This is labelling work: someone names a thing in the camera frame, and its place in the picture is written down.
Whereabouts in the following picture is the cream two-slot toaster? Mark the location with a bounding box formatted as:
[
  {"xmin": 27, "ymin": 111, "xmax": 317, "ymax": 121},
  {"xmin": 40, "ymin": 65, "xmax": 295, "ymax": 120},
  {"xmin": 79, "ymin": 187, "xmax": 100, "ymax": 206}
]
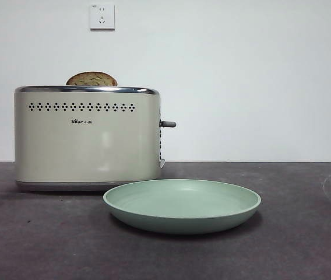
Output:
[{"xmin": 14, "ymin": 85, "xmax": 177, "ymax": 193}]

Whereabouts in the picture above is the pale green round plate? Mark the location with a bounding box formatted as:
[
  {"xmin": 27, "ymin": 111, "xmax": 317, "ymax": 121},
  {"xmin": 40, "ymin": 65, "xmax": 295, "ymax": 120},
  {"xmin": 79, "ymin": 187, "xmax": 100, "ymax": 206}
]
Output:
[{"xmin": 103, "ymin": 179, "xmax": 262, "ymax": 236}]

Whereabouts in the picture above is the white wall socket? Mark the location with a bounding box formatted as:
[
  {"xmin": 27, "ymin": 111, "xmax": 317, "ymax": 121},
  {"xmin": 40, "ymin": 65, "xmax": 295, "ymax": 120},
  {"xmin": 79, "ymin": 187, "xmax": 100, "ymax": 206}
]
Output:
[{"xmin": 89, "ymin": 3, "xmax": 116, "ymax": 31}]

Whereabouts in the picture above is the toasted bread slice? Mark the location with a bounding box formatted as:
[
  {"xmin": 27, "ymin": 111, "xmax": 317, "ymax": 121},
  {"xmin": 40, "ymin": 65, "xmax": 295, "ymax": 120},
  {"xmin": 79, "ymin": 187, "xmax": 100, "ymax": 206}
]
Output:
[{"xmin": 65, "ymin": 71, "xmax": 118, "ymax": 87}]

